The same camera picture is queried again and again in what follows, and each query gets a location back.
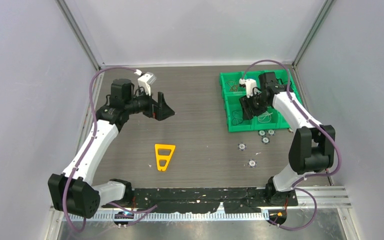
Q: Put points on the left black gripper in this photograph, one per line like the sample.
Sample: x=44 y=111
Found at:
x=164 y=111

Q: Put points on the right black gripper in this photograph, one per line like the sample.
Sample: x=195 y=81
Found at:
x=247 y=114

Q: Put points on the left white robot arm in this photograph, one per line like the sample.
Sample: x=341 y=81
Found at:
x=72 y=191

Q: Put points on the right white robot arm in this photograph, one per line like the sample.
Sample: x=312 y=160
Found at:
x=312 y=149

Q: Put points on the green compartment bin tray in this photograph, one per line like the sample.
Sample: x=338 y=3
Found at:
x=231 y=92

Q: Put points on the poker chip right upper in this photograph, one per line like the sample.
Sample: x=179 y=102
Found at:
x=270 y=132

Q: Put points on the poker chip centre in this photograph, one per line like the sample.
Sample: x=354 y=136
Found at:
x=242 y=146

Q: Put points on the poker chip lower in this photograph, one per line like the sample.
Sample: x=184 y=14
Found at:
x=252 y=163

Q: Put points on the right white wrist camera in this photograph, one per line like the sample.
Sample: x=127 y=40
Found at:
x=249 y=85

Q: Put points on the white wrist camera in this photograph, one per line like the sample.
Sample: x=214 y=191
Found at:
x=249 y=85
x=145 y=80

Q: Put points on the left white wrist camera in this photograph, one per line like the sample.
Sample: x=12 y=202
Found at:
x=145 y=80

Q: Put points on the yellow triangular plastic frame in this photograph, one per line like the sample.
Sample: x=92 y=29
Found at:
x=163 y=160

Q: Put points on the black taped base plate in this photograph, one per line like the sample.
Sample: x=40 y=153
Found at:
x=234 y=200

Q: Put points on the slotted aluminium cable duct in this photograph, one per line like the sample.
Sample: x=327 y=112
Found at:
x=183 y=217

